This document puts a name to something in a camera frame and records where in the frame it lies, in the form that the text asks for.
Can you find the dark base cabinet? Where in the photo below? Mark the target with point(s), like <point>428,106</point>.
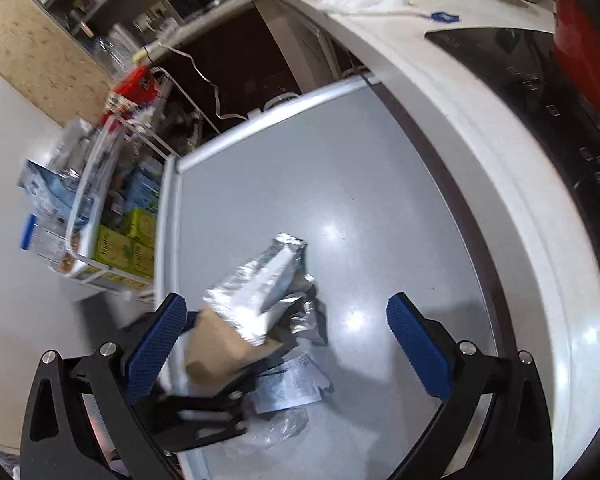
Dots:
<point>250,50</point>

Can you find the blue clip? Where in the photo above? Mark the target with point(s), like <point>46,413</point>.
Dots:
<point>445,17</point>

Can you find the white rice cooker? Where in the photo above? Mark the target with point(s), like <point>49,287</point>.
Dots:
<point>280,100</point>

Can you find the brown foil-lined paper bag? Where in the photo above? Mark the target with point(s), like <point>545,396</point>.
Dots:
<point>250,300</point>

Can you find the grey printed wrapper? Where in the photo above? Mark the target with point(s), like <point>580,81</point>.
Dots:
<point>292,382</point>

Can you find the green box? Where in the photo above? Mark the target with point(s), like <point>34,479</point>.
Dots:
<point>117,255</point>
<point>141,225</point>

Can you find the black induction cooktop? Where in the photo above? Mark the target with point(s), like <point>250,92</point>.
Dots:
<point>555,110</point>

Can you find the red pot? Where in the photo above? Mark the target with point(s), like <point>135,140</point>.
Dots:
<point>587,50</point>

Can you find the blue packets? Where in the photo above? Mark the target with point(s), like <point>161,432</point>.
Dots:
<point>142,187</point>

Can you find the white trolley cart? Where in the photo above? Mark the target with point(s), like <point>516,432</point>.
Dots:
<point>92,170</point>

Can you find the plastic jar with blue lid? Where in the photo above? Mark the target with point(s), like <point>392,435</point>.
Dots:
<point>42,245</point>

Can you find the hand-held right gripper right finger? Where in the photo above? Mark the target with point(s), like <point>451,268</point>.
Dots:
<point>420,350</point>

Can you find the white and blue coffee bag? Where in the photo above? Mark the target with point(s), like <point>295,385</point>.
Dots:
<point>50,185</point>

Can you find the red snack bag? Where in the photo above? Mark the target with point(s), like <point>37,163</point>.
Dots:
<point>132,87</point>

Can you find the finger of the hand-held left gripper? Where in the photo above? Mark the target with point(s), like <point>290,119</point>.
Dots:
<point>187,321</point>
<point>205,417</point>

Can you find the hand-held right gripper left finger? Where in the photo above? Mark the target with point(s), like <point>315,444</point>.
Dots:
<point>155,350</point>

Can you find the silver crumpled wrapper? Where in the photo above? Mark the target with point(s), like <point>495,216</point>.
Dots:
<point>305,310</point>

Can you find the clear crumpled plastic wrapper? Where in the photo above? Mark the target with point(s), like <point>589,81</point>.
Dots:
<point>280,427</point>

